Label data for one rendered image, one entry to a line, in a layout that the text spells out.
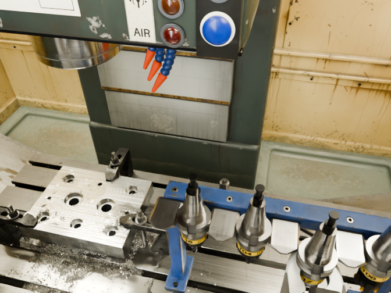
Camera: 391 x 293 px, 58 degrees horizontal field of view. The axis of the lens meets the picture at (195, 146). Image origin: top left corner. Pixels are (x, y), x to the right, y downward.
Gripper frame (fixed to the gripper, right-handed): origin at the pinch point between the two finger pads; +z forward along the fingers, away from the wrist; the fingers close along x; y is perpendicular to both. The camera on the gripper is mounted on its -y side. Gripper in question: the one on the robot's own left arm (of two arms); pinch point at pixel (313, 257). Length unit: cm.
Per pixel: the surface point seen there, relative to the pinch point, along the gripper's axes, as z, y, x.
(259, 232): 0.4, -3.5, -9.9
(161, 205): 3.7, -1.2, -28.7
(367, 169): 93, 63, 38
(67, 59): 11, -26, -46
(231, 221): 3.1, -1.5, -15.0
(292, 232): 3.2, -1.6, -4.0
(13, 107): 94, 61, -146
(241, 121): 65, 24, -20
